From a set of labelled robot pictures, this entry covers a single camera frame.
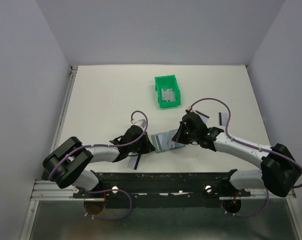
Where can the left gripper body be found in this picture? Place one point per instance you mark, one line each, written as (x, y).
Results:
(139, 147)

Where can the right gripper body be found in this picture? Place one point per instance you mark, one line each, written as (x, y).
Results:
(189, 136)

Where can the silver magnetic stripe card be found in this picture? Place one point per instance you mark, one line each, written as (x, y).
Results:
(161, 142)

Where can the green leather card holder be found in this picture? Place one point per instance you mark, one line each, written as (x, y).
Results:
(173, 145)

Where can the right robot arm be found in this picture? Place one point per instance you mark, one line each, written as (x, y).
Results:
(277, 171)

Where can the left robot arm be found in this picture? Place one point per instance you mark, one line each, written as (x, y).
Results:
(66, 165)

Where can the silver card near right gripper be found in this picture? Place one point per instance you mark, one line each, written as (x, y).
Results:
(204, 117)

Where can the far right silver card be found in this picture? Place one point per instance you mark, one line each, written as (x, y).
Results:
(223, 118)

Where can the silver card in bin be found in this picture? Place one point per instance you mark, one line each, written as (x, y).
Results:
(168, 95)

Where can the green plastic bin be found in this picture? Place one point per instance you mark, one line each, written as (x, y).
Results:
(168, 81)

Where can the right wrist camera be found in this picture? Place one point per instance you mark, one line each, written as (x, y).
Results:
(189, 109)

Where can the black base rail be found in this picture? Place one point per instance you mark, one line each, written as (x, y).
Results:
(161, 190)

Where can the left aluminium frame extrusion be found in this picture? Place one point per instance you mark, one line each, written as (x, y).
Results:
(33, 204)

